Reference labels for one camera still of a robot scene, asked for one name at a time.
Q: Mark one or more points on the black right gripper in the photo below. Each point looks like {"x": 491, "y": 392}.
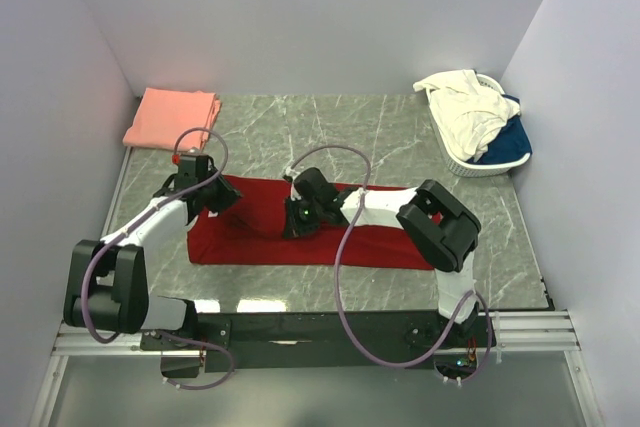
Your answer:
{"x": 294, "y": 227}

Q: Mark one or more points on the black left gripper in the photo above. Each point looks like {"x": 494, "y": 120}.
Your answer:
{"x": 229, "y": 193}

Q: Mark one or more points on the red t shirt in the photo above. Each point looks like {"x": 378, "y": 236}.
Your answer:
{"x": 251, "y": 233}

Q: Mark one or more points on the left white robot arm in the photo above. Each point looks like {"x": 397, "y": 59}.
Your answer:
{"x": 107, "y": 287}

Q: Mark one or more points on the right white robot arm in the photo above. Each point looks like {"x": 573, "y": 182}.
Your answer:
{"x": 439, "y": 227}

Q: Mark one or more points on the folded pink t shirt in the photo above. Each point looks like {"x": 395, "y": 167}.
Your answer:
{"x": 163, "y": 115}

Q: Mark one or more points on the black base beam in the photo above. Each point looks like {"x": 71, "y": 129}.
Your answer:
{"x": 215, "y": 341}

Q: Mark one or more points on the white laundry basket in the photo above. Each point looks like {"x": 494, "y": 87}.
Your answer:
{"x": 471, "y": 168}

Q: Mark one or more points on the white t shirt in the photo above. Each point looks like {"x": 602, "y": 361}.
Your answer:
{"x": 468, "y": 114}

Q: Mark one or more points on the blue t shirt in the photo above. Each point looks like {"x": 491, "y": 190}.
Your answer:
{"x": 505, "y": 141}

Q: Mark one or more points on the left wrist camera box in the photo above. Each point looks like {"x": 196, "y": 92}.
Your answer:
{"x": 178, "y": 156}

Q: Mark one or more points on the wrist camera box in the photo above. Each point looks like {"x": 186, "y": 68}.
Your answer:
{"x": 178, "y": 156}
{"x": 290, "y": 174}

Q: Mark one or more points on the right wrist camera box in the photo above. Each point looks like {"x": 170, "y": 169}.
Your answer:
{"x": 290, "y": 174}

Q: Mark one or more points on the aluminium rail frame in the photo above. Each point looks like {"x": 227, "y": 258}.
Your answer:
{"x": 535, "y": 375}

